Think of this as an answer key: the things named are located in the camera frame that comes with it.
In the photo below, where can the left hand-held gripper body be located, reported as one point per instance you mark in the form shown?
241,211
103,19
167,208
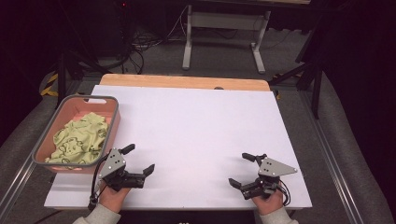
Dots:
112,165

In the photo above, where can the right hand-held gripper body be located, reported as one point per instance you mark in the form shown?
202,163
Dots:
274,169

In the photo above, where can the person's left hand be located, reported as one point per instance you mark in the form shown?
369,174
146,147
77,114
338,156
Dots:
112,198

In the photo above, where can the person's right hand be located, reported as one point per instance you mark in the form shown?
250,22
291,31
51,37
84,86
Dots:
267,203

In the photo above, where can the green printed cloth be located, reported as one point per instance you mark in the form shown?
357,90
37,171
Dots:
81,140

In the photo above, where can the white table sheet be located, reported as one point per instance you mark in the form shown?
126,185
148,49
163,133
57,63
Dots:
199,130

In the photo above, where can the pink basket with grey rim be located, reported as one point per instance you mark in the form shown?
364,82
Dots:
70,109

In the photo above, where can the black metal stand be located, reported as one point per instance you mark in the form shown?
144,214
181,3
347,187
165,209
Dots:
314,81
62,77

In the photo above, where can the yellow black hazard tape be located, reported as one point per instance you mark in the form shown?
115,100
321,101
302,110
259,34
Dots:
49,87

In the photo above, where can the metal floor rail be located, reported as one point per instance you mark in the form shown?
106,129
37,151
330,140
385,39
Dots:
15,188
336,158

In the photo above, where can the white metal stand frame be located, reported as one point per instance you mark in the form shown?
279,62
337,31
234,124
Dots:
224,20

